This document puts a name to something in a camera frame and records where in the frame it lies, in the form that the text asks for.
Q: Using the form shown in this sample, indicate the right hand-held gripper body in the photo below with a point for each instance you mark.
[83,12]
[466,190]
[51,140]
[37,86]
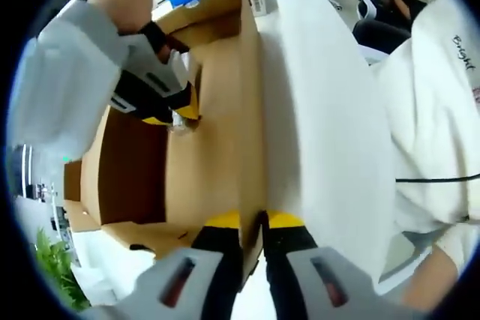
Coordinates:
[63,84]

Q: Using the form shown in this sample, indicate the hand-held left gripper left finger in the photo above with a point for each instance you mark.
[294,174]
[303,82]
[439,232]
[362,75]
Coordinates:
[195,282]

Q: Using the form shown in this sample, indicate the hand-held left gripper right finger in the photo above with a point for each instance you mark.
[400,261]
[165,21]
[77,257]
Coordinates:
[300,282]

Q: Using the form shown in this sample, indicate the brown cardboard shoe box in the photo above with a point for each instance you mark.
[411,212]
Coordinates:
[217,129]

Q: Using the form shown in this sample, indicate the green potted plant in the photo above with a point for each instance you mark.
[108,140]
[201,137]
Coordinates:
[56,267]

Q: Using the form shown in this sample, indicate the person's white shirt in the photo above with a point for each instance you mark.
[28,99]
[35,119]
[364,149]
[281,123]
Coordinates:
[423,110]

